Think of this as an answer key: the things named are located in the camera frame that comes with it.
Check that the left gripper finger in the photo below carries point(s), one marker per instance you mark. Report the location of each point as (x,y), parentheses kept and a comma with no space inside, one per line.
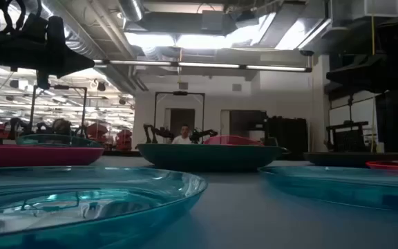
(76,60)

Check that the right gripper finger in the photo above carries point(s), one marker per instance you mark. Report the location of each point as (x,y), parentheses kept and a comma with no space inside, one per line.
(361,76)

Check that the clear teal plastic plate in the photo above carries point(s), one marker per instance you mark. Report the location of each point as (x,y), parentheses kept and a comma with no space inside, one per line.
(47,140)

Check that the black plastic plate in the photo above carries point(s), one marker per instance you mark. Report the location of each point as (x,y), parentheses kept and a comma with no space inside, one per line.
(347,159)

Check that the red plastic plate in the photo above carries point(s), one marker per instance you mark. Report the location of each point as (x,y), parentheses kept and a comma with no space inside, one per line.
(396,166)

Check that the magenta plastic plate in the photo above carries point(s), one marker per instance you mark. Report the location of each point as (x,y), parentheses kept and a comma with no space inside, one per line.
(33,156)

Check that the pink plastic plate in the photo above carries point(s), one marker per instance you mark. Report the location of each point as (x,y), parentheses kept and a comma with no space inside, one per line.
(231,140)

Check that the large clear blue plastic plate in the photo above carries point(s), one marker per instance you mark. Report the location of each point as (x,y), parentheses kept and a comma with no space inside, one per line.
(81,207)

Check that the black background robot arm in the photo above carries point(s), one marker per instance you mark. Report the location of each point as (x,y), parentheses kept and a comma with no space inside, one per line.
(202,134)
(157,133)

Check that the black perforated cart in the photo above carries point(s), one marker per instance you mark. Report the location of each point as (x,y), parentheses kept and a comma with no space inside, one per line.
(347,138)

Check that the red storage bins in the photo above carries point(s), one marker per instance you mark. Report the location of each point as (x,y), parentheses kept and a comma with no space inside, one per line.
(97,133)

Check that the black cabinet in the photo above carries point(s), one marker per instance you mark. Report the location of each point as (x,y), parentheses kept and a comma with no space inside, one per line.
(289,136)

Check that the long ceiling light strip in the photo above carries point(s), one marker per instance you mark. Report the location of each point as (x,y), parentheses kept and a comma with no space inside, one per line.
(206,65)

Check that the person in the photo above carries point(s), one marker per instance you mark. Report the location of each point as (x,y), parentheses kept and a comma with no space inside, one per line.
(184,139)

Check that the grey ceiling box unit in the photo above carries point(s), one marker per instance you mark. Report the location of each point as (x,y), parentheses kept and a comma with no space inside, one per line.
(218,22)

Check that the grey table mat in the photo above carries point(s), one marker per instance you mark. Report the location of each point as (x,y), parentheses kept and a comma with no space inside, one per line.
(240,207)

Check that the tall black background frame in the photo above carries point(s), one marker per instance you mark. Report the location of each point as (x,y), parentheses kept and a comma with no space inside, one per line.
(84,110)

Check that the silver round air duct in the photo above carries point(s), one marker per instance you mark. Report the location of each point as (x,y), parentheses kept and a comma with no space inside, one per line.
(131,10)

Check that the black background rig frame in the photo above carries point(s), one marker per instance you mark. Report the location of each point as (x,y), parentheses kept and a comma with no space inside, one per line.
(179,93)

